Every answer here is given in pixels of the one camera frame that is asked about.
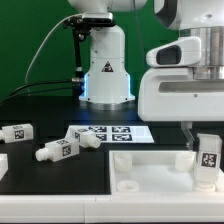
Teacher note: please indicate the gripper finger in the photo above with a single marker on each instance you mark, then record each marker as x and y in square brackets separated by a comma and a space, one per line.
[186, 127]

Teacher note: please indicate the white left obstacle block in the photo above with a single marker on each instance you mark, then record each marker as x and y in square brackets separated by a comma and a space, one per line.
[3, 165]

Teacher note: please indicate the black camera stand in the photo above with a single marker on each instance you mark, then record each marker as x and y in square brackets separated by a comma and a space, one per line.
[80, 33]

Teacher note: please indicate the white marker base plate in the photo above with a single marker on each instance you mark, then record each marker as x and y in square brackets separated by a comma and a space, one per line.
[116, 134]

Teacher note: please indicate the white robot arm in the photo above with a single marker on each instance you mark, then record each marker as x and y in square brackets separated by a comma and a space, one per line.
[107, 85]

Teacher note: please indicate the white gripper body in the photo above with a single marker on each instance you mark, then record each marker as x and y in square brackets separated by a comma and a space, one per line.
[171, 94]

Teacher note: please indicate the white front obstacle rail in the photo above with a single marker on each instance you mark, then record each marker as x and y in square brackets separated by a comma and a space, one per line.
[112, 209]

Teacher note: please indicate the white square table top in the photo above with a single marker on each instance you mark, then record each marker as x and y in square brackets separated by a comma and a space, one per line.
[159, 172]

